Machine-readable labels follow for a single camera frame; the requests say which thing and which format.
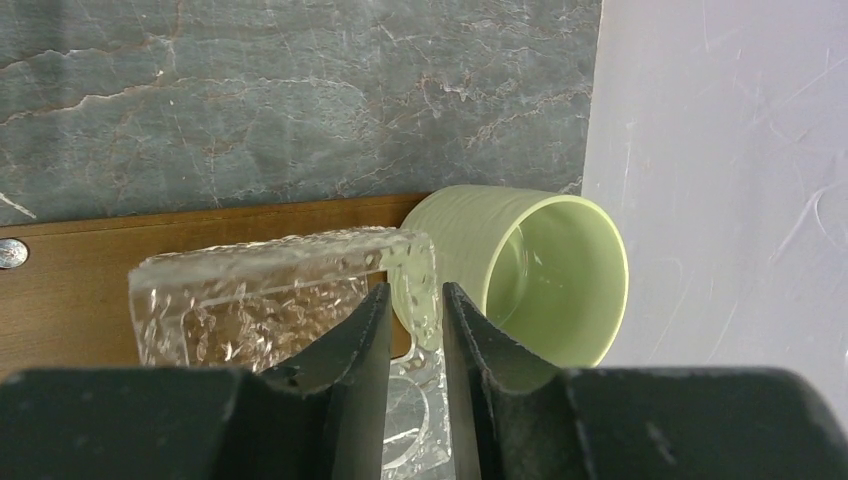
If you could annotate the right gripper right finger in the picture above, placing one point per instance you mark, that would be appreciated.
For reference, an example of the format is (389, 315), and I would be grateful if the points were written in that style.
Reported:
(514, 415)

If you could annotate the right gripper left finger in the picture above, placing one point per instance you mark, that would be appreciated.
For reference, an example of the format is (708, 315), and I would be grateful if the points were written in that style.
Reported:
(317, 415)

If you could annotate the brown oval wooden tray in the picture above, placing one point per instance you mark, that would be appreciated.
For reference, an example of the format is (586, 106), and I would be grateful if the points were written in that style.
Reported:
(67, 304)

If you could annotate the clear textured toothbrush holder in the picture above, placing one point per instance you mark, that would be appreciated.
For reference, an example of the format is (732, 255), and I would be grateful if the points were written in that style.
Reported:
(257, 304)

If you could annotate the pale green ribbed mug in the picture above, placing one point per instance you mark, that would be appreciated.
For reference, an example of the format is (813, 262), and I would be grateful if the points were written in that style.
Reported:
(550, 270)

